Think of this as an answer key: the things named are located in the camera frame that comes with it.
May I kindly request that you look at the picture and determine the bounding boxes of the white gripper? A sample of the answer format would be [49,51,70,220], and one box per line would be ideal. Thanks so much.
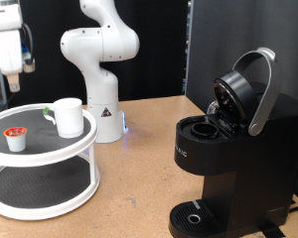
[0,29,24,93]

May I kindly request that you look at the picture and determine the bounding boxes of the white coffee pod red lid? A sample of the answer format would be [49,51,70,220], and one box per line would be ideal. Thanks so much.
[3,126,29,153]

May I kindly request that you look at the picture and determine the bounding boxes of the black Keurig coffee machine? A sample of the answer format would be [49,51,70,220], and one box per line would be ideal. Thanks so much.
[168,47,298,238]

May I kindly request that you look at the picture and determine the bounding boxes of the white two-tier turntable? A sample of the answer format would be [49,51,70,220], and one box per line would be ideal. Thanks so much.
[0,102,100,221]

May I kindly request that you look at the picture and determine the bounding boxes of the black curtain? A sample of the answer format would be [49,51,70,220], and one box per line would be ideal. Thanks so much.
[0,0,190,108]

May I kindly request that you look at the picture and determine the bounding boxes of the dark grey partition panel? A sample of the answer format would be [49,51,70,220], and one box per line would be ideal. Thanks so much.
[185,0,298,113]

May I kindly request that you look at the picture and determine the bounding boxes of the grey metal post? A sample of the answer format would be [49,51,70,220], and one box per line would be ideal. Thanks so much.
[0,70,8,107]

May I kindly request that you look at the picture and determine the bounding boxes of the black camera cable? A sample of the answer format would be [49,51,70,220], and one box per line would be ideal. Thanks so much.
[21,22,35,65]

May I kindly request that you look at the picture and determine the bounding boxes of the white mug green-taped handle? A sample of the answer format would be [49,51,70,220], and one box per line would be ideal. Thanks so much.
[43,97,84,139]

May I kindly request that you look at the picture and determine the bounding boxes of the grey vertical rail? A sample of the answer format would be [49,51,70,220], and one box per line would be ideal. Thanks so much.
[183,0,193,97]

